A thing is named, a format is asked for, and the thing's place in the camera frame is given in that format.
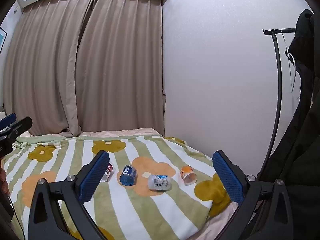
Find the white cup with blue label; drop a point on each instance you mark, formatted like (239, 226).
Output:
(160, 181)

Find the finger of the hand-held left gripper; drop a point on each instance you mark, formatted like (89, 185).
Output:
(8, 119)
(21, 126)

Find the striped floral blanket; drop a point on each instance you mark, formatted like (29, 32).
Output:
(160, 212)

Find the red and white cup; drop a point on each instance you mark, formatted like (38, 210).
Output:
(108, 172)

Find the black coat rack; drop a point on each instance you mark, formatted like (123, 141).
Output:
(278, 80)

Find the blue can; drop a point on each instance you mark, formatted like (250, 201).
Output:
(128, 175)

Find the black coat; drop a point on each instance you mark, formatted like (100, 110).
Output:
(302, 142)

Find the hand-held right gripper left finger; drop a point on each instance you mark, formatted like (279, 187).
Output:
(93, 177)

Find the orange cup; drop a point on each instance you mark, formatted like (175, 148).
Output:
(188, 175)

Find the framed wall picture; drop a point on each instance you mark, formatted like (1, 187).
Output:
(2, 40)

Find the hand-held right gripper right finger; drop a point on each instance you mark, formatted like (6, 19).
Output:
(228, 177)

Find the beige curtain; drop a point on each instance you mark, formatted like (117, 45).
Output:
(122, 67)
(42, 67)

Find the person's left hand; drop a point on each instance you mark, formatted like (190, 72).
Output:
(3, 181)

